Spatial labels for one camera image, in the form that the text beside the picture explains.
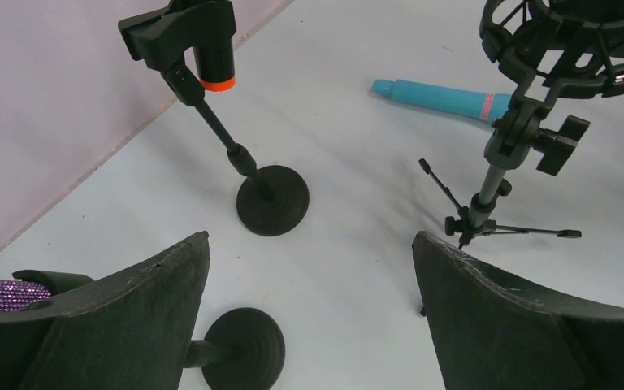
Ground black microphone orange end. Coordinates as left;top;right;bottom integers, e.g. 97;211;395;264
193;40;236;92

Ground blue microphone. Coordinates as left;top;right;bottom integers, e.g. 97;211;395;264
370;79;512;124

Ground black tripod shock mount stand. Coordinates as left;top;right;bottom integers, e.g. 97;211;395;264
444;1;624;249

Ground purple glitter microphone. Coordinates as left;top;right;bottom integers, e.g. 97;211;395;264
0;279;52;312

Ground black fork clip stand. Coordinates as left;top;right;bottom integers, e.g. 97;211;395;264
118;1;310;236

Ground black ring clip stand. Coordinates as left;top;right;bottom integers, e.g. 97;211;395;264
11;269;287;390

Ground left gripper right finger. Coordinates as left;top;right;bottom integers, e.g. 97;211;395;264
412;232;624;389

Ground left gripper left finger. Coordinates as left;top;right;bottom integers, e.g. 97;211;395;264
0;232;210;389

